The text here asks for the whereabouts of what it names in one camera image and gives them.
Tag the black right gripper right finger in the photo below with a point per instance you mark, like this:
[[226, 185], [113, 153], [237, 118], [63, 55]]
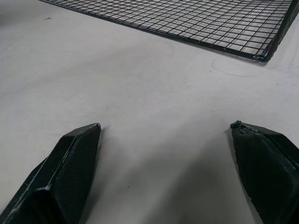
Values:
[[264, 170]]

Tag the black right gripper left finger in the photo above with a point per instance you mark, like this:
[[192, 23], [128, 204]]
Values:
[[63, 172]]

